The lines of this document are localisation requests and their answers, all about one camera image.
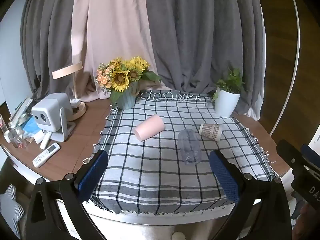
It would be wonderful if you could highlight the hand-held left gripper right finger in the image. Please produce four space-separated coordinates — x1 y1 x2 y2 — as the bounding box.
209 149 292 240

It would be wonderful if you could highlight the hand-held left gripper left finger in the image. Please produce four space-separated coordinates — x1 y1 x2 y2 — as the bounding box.
25 149 109 240

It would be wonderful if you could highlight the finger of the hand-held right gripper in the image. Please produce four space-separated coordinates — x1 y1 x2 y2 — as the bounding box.
301 144 320 165
276 139 310 173

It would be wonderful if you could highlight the clear plastic cup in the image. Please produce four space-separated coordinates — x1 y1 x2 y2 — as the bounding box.
177 129 202 165

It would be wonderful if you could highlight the patterned paper cup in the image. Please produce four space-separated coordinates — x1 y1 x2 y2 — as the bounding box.
199 123 223 142

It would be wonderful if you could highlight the pink cup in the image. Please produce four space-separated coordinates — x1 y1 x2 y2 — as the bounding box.
134 114 165 142

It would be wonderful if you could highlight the white box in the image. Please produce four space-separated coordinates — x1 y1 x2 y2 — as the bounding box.
309 122 320 150

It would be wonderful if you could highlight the checked grey white tablecloth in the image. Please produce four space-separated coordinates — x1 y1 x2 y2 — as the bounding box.
82 89 279 215

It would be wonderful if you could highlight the slim white remote control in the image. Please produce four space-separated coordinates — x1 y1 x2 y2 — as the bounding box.
40 132 52 149

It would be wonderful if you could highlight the white plant pot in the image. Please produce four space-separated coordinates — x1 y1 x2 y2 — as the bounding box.
214 87 241 117

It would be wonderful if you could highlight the white projector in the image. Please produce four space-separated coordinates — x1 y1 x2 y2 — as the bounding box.
31 93 75 142

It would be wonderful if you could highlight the blue packet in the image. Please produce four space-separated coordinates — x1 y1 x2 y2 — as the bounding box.
19 119 42 138

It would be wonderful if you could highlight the teal ribbed vase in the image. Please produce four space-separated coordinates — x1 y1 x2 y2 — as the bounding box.
116 81 138 110

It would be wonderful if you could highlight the clear small bottle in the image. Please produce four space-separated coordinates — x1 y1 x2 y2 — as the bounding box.
7 127 25 148

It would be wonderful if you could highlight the striped cushion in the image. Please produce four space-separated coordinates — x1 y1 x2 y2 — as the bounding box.
0 184 25 233

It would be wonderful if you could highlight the green leafy plant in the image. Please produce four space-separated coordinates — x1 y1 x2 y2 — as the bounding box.
211 67 247 102

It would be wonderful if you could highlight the sunflower bouquet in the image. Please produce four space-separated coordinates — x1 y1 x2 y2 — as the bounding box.
95 56 162 105

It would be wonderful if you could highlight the white desk lamp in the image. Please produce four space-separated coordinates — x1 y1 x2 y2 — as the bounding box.
52 62 87 120

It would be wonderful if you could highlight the grey curtain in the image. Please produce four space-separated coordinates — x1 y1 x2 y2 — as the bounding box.
145 0 265 120
20 0 88 103

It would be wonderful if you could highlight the pink curtain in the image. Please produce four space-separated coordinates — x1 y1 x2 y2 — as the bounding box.
71 0 173 103

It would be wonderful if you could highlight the white curved frame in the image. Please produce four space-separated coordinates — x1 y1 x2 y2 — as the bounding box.
269 0 300 135

